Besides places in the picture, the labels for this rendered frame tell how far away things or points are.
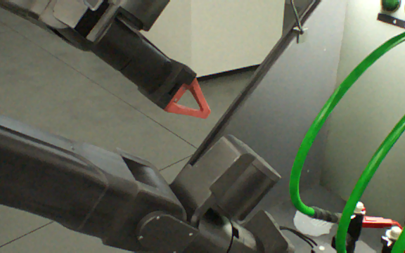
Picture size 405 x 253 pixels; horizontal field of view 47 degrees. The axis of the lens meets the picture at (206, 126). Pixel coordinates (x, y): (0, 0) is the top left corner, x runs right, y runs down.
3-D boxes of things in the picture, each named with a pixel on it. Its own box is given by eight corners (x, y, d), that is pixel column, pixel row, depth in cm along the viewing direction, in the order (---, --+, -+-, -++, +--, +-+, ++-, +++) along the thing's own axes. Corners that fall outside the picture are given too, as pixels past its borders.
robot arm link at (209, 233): (143, 222, 47) (162, 259, 43) (188, 171, 47) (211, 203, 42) (189, 246, 51) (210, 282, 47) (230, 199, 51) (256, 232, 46)
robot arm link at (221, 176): (100, 182, 45) (129, 241, 38) (179, 90, 44) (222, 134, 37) (182, 224, 52) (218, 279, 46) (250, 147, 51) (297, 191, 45)
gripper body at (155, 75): (170, 62, 73) (133, 31, 69) (195, 72, 64) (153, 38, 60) (145, 95, 73) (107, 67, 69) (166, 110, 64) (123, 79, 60)
